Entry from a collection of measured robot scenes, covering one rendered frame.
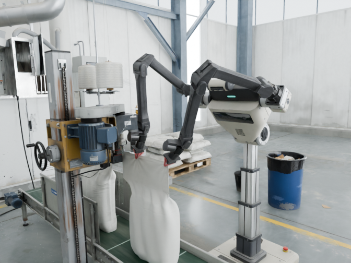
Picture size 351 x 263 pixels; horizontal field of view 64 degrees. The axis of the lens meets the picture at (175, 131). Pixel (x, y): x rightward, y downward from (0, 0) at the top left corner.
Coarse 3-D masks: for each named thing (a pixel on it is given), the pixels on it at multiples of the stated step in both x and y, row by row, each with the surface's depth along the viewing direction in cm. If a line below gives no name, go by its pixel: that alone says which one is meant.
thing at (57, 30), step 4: (20, 28) 365; (24, 28) 370; (56, 28) 450; (60, 28) 456; (16, 32) 360; (20, 32) 366; (24, 32) 371; (28, 32) 376; (32, 32) 381; (56, 32) 448; (60, 32) 458; (12, 36) 360; (16, 36) 360; (32, 36) 385; (56, 36) 447; (44, 40) 402; (56, 40) 448; (48, 44) 411; (56, 44) 448; (52, 48) 421; (56, 48) 446
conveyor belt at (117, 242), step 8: (32, 192) 322; (40, 192) 321; (40, 200) 297; (120, 216) 257; (120, 224) 241; (128, 224) 241; (104, 232) 228; (112, 232) 228; (120, 232) 228; (128, 232) 227; (104, 240) 216; (112, 240) 216; (120, 240) 216; (128, 240) 216; (104, 248) 205; (112, 248) 205; (120, 248) 205; (128, 248) 204; (120, 256) 195; (128, 256) 195; (136, 256) 195; (184, 256) 194; (192, 256) 193
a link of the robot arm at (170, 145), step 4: (168, 140) 157; (172, 140) 158; (176, 140) 160; (180, 140) 162; (164, 144) 159; (168, 144) 156; (172, 144) 157; (176, 144) 158; (180, 144) 159; (184, 144) 157; (188, 144) 156; (164, 148) 159; (168, 148) 157; (172, 148) 158; (184, 148) 159
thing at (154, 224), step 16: (128, 160) 201; (144, 160) 187; (128, 176) 203; (144, 176) 190; (160, 176) 178; (144, 192) 186; (160, 192) 179; (144, 208) 180; (160, 208) 173; (176, 208) 176; (144, 224) 181; (160, 224) 173; (176, 224) 176; (144, 240) 184; (160, 240) 173; (176, 240) 176; (144, 256) 188; (160, 256) 175; (176, 256) 178
